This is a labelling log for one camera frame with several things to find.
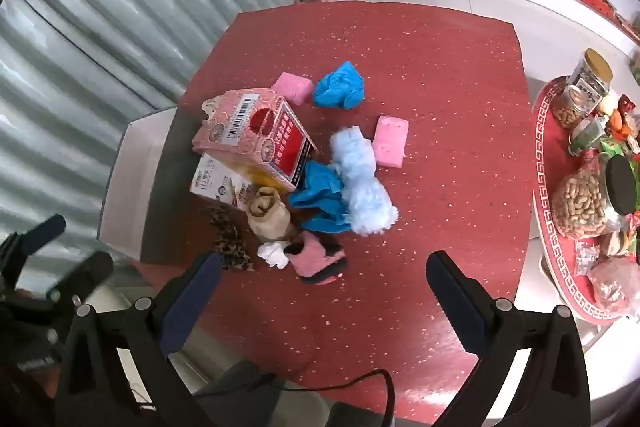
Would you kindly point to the grey box white inside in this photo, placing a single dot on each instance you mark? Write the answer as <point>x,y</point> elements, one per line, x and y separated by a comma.
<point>135,187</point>

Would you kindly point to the grey pleated curtain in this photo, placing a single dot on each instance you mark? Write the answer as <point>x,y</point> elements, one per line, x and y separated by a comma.
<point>125,7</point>

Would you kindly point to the pink carton with barcode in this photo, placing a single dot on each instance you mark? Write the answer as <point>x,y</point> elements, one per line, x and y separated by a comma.
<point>250,137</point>

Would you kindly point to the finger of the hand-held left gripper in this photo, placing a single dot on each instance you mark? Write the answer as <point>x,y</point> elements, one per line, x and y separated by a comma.
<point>45,229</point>
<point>85,274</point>

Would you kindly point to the peanut jar with black lid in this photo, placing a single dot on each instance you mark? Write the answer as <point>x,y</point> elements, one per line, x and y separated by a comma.
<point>585,204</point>

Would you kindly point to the pink fuzzy sock black trim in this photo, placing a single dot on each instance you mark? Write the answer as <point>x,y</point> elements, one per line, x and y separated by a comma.
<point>317,262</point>

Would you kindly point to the red round patterned tray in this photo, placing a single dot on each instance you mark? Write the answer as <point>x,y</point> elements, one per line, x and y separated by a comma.
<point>547,167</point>

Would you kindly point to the white carton with red print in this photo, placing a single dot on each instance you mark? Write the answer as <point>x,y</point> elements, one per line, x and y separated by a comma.
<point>215,184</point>

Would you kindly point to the peanut jar with gold lid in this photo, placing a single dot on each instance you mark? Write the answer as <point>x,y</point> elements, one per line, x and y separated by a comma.
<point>582,92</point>

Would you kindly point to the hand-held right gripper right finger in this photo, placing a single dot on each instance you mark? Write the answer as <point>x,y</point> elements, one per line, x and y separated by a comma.
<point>457,302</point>

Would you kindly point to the pink plastic snack bag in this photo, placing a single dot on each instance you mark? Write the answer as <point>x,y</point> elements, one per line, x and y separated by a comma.
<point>617,287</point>

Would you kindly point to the light blue fluffy cloth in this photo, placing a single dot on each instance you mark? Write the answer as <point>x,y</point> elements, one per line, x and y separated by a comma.
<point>362,182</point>

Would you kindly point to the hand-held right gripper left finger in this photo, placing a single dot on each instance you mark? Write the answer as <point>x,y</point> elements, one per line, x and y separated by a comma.
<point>192,302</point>

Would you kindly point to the pink sponge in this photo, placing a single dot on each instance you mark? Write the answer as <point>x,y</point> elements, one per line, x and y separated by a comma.
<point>292,87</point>
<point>392,141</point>

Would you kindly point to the beige sock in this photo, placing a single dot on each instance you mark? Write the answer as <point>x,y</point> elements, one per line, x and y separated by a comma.
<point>267,214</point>

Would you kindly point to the green capped bottle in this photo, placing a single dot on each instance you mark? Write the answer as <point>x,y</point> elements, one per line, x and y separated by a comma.
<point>587,134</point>

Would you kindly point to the white tissue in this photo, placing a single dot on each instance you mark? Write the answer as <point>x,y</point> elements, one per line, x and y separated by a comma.
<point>274,254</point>

